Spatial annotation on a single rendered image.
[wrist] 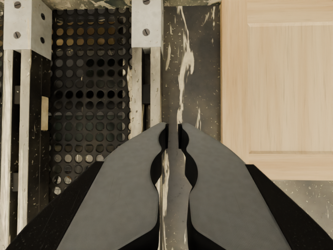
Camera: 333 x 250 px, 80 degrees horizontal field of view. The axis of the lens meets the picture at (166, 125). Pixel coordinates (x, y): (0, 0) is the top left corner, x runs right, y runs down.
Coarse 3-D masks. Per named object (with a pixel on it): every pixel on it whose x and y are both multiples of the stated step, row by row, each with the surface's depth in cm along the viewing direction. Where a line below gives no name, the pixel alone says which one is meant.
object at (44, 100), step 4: (44, 100) 47; (48, 100) 49; (44, 104) 47; (48, 104) 49; (44, 108) 47; (44, 112) 47; (44, 116) 47; (44, 120) 47; (44, 124) 47; (44, 128) 47
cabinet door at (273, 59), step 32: (224, 0) 46; (256, 0) 45; (288, 0) 45; (320, 0) 45; (224, 32) 46; (256, 32) 46; (288, 32) 45; (320, 32) 45; (224, 64) 45; (256, 64) 45; (288, 64) 45; (320, 64) 45; (224, 96) 45; (256, 96) 45; (288, 96) 45; (320, 96) 44; (224, 128) 45; (256, 128) 45; (288, 128) 45; (320, 128) 44; (256, 160) 44; (288, 160) 44; (320, 160) 44
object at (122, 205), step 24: (144, 144) 10; (120, 168) 8; (144, 168) 8; (96, 192) 7; (120, 192) 7; (144, 192) 7; (96, 216) 6; (120, 216) 6; (144, 216) 6; (72, 240) 6; (96, 240) 6; (120, 240) 6; (144, 240) 6
